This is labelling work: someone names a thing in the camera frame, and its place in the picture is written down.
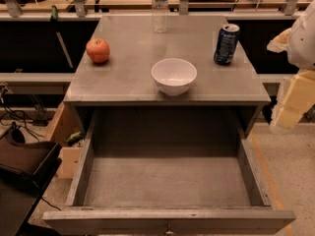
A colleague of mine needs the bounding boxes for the black floor cables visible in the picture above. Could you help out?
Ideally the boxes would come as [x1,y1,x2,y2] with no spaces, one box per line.
[0,84,45,143]

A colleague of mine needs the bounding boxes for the red apple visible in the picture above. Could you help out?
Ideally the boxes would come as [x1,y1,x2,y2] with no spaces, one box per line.
[86,38,110,64]

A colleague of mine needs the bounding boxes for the green object on box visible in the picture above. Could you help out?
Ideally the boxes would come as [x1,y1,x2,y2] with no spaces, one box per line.
[66,132,83,146]

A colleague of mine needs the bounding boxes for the wooden box on floor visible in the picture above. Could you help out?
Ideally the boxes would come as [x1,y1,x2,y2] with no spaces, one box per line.
[44,103,82,179]

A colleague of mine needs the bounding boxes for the clear plastic water bottle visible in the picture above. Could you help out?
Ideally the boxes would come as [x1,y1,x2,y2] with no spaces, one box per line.
[152,0,168,33]

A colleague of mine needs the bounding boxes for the white ceramic bowl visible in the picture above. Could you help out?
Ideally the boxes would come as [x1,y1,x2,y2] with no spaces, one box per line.
[152,58,197,96]

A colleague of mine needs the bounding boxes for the grey metal cabinet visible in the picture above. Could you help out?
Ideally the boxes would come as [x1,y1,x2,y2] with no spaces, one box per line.
[64,14,270,134]

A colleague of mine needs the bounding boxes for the open grey top drawer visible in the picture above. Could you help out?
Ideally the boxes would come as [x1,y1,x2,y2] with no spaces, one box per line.
[43,106,295,236]

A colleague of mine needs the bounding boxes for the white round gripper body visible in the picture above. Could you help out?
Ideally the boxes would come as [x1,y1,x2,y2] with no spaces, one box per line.
[287,1,315,70]

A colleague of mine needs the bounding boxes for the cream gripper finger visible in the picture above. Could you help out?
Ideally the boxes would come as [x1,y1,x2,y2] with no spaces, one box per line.
[273,70,315,129]
[267,29,291,53]

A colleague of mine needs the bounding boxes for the blue pepsi can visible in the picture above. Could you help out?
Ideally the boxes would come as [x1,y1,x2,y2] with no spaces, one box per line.
[214,24,240,65]

